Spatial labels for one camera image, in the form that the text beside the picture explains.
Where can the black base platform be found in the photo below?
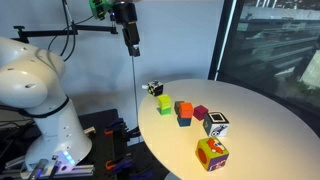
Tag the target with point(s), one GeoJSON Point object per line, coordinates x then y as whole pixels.
{"type": "Point", "coordinates": [96, 133]}

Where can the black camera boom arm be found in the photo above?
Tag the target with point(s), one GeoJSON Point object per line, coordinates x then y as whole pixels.
{"type": "Point", "coordinates": [63, 32]}

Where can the dark window frame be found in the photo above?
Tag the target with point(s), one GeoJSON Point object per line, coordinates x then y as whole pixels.
{"type": "Point", "coordinates": [221, 36]}

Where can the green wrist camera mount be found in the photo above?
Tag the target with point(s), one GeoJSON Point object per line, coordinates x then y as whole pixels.
{"type": "Point", "coordinates": [98, 8]}

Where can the blue block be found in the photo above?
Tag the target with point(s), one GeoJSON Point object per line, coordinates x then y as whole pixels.
{"type": "Point", "coordinates": [184, 121]}

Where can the white picture cube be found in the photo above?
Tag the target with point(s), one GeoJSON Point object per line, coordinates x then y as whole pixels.
{"type": "Point", "coordinates": [216, 125]}

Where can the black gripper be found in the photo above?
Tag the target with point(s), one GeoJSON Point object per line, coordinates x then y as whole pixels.
{"type": "Point", "coordinates": [125, 13]}

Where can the aluminium rail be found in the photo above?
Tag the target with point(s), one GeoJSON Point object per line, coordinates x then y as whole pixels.
{"type": "Point", "coordinates": [50, 171]}

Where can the yellow green block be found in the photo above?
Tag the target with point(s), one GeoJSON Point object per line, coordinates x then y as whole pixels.
{"type": "Point", "coordinates": [177, 106]}

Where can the magenta block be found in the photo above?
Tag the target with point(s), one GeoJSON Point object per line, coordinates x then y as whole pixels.
{"type": "Point", "coordinates": [200, 112]}

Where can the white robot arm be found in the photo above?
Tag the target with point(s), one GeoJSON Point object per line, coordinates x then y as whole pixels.
{"type": "Point", "coordinates": [30, 83]}

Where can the colourful soft picture cube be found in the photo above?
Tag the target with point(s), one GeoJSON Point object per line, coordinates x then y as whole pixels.
{"type": "Point", "coordinates": [212, 154]}

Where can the orange block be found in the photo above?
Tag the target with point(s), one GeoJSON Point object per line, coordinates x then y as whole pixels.
{"type": "Point", "coordinates": [186, 110]}

